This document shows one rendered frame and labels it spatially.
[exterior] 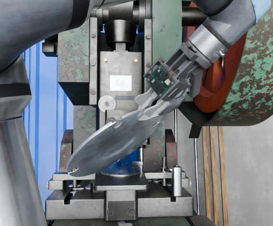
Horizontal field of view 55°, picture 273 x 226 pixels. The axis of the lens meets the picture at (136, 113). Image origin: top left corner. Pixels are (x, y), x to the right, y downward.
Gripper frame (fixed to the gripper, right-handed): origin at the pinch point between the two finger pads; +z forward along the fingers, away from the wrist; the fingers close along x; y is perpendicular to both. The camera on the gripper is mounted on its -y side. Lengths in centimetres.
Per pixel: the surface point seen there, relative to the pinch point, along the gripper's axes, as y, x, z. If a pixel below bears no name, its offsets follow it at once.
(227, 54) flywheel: -36.2, -9.1, -22.6
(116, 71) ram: -13.3, -23.4, 4.6
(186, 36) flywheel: -66, -42, -14
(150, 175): -25.9, 7.2, 23.5
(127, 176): -6.3, 7.3, 18.1
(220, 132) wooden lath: -139, -6, 21
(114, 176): -4.2, 5.2, 20.6
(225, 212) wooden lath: -133, 39, 54
